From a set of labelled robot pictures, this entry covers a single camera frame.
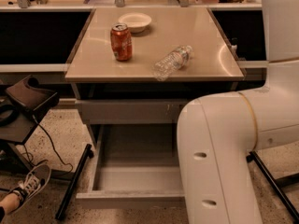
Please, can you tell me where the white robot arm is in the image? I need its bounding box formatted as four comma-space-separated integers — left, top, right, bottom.
177, 0, 299, 224

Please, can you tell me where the dark side stand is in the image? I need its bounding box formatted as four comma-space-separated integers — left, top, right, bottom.
0, 75, 75, 182

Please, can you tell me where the grey drawer cabinet table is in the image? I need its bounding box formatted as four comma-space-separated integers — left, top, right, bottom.
65, 7, 244, 143

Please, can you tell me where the black cable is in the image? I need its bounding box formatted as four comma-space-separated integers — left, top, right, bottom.
21, 114, 74, 173

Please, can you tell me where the brown headset cradle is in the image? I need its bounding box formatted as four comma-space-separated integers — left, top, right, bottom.
6, 76, 59, 119

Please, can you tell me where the black left base leg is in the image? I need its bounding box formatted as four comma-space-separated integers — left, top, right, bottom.
55, 144, 93, 220

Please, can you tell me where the orange soda can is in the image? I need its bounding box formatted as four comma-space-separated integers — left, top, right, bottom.
110, 23, 133, 61

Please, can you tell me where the person's bare lower leg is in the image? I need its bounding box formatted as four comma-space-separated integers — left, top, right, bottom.
0, 193, 20, 222

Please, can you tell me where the white paper bowl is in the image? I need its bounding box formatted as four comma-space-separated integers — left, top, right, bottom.
118, 12, 151, 34

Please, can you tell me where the black base leg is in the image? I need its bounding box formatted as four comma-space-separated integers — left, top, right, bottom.
247, 151, 299, 224
55, 144, 93, 220

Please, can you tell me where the grey closed top drawer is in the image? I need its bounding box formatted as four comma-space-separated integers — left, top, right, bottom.
76, 99, 188, 124

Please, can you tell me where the grey canvas sneaker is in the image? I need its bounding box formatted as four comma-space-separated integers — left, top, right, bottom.
10, 162, 51, 208

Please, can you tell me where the clear plastic water bottle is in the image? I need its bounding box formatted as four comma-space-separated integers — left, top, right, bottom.
152, 45, 193, 81

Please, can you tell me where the grey open middle drawer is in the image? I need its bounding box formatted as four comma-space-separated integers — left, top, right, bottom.
77, 124, 185, 209

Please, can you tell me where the black right base leg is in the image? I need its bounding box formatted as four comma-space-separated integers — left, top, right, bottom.
247, 151, 299, 224

